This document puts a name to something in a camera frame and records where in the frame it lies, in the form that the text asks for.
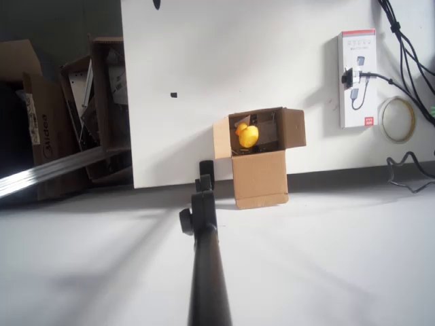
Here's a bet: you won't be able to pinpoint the yellow rubber duck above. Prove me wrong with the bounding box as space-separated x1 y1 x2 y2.
234 122 261 149

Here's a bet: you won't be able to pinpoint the aluminium profile rails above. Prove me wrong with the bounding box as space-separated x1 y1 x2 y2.
0 145 107 200

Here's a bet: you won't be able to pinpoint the wavy black cable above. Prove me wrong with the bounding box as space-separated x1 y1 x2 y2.
386 151 435 194

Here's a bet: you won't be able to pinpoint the small black white camera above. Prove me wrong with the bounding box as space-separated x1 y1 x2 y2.
341 67 362 90

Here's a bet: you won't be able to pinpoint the brown Midea cardboard box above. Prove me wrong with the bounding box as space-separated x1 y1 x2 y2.
0 39 86 202

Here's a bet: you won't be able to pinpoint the white perforated metal bracket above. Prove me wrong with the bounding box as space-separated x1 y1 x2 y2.
67 69 93 115

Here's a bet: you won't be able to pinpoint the white red product box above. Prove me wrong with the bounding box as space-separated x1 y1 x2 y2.
337 29 379 129

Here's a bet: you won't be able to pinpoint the black camera cable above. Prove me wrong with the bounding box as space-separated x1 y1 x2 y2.
359 70 435 125

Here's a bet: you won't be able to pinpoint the black camera stand pole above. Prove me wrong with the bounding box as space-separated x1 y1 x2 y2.
179 160 234 326

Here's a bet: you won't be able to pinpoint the clear tape roll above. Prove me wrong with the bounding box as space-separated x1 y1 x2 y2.
377 96 417 145

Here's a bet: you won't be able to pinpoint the cardboard box with metal parts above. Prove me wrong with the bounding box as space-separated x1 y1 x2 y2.
58 36 134 186

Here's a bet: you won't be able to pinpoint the small open cardboard box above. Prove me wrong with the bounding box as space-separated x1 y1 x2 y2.
213 106 307 211

